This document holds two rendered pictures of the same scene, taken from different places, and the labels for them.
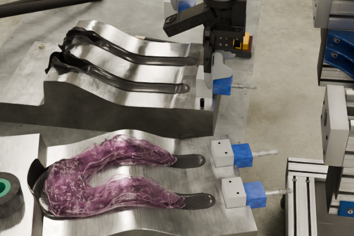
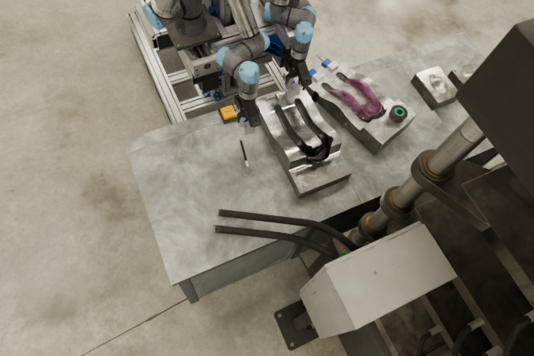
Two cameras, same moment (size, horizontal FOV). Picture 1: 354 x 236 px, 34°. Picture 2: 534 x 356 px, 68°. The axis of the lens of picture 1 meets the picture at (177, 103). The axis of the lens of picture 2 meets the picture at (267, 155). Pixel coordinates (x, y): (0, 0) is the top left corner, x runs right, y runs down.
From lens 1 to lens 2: 218 cm
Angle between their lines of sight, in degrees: 73
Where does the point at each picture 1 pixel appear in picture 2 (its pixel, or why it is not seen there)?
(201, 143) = (315, 87)
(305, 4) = not seen: outside the picture
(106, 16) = (236, 195)
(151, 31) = (237, 161)
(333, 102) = not seen: hidden behind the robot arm
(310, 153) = not seen: hidden behind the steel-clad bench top
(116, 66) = (303, 131)
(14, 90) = (340, 171)
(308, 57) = (26, 209)
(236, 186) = (332, 64)
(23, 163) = (378, 121)
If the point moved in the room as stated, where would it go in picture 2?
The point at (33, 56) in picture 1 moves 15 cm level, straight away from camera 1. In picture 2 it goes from (312, 183) to (292, 208)
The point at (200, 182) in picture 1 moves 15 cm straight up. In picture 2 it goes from (333, 79) to (340, 59)
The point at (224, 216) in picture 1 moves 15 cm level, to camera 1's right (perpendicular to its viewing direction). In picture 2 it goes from (341, 67) to (323, 48)
